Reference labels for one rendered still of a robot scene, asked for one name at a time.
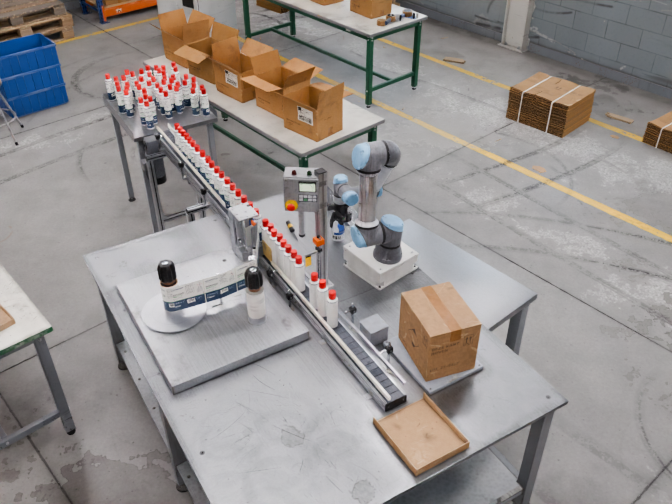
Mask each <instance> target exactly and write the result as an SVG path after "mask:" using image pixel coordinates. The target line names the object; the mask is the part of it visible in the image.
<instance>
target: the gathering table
mask: <svg viewBox="0 0 672 504"><path fill-rule="evenodd" d="M102 96H103V101H104V104H105V106H106V107H107V108H108V110H109V111H110V112H111V116H112V121H113V126H114V130H115V135H116V140H117V145H118V149H119V154H120V159H121V163H122V168H123V173H124V178H125V182H126V187H127V192H128V196H129V200H128V201H130V202H133V201H135V200H136V198H133V197H134V192H133V187H132V182H131V178H130V173H129V168H128V163H127V158H126V153H125V148H124V144H123V139H122V134H121V129H120V125H121V126H122V127H123V129H124V130H125V131H126V133H127V134H128V135H129V136H130V138H131V139H132V140H133V142H134V143H135V142H136V144H137V149H138V154H139V159H140V164H141V159H145V149H144V144H143V138H144V137H148V136H152V135H155V133H158V132H159V131H158V129H157V127H156V126H158V127H159V128H160V129H161V130H162V131H166V130H170V129H169V128H168V123H169V125H170V126H171V127H172V128H173V129H175V127H174V124H175V123H179V125H180V126H182V127H183V129H184V130H185V131H186V133H187V129H191V128H195V127H198V126H202V125H206V128H207V136H208V144H209V152H210V157H211V161H214V164H215V166H218V163H217V154H216V146H215V137H214V129H213V123H214V122H218V119H217V118H218V117H217V111H216V110H215V109H214V108H213V107H212V105H210V104H209V110H210V116H209V117H203V113H202V112H201V104H200V110H199V112H200V115H199V116H197V117H195V116H193V114H192V107H190V108H185V109H183V113H182V114H177V113H176V112H174V113H173V119H170V120H168V119H166V116H163V115H161V111H158V108H157V107H156V113H157V119H158V124H156V125H154V127H155V128H154V129H153V130H148V129H147V126H142V125H141V120H140V114H139V109H138V107H137V102H136V99H134V103H135V113H134V117H133V118H127V114H120V112H119V108H118V104H117V100H115V101H109V98H108V93H103V94H102ZM141 170H142V175H143V180H144V185H145V190H146V195H147V201H148V206H149V211H150V216H151V221H152V226H153V232H154V233H157V232H159V228H158V223H157V218H156V212H155V207H154V202H153V197H152V191H151V186H150V181H149V180H148V178H147V175H146V172H145V171H144V169H143V168H142V165H141Z"/></svg>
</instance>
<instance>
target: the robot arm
mask: <svg viewBox="0 0 672 504"><path fill-rule="evenodd" d="M400 159H401V151H400V148H399V147H398V145H397V144H396V143H395V142H393V141H390V140H380V141H374V142H364V143H361V144H357V145H356V146H355V147H354V149H353V152H352V161H353V162H352V163H353V166H354V168H355V169H356V171H357V172H358V173H359V186H356V187H351V186H350V185H349V184H348V177H347V176H346V175H344V174H338V175H335V176H334V180H333V201H334V203H333V204H327V211H330V210H334V211H333V213H332V216H331V219H330V229H331V233H332V235H333V236H334V233H335V232H336V233H339V229H338V227H337V225H338V223H337V221H338V222H339V224H340V225H343V226H344V230H345V229H346V226H349V227H350V224H349V223H348V222H350V220H351V221H352V213H351V212H350V211H348V207H349V206H354V205H355V204H357V203H358V201H359V210H358V218H357V219H356V220H355V226H354V225H353V226H351V228H350V233H351V237H352V240H353V242H354V244H355V245H356V247H358V248H367V247H370V246H375V245H376V246H375V248H374V250H373V257H374V259H375V260H376V261H378V262H380V263H382V264H386V265H393V264H397V263H399V262H400V261H401V259H402V249H401V240H402V234H403V230H404V228H403V226H404V223H403V221H402V220H401V219H400V218H399V217H397V216H395V215H391V214H387V215H383V216H382V218H381V221H378V219H376V201H377V197H380V196H381V195H382V192H383V189H382V185H383V184H384V182H385V180H386V179H387V177H388V176H389V174H390V172H391V171H392V169H393V168H395V167H396V166H397V165H398V163H399V162H400ZM350 215H351V218H350ZM335 220H336V221H335Z"/></svg>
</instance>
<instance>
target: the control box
mask: <svg viewBox="0 0 672 504"><path fill-rule="evenodd" d="M315 169H318V168H301V167H286V168H285V171H284V175H283V187H284V205H285V211H289V210H288V209H287V205H288V204H291V203H292V204H293V205H294V206H295V210H294V211H299V212H319V182H318V178H317V175H316V176H315V175H314V170H315ZM292 170H296V173H297V176H292V175H291V173H292ZM309 170H310V171H311V172H312V176H311V177H308V176H307V175H306V174H307V171H309ZM298 181H305V182H316V192H299V186H298ZM298 194H304V195H317V202H299V201H298Z"/></svg>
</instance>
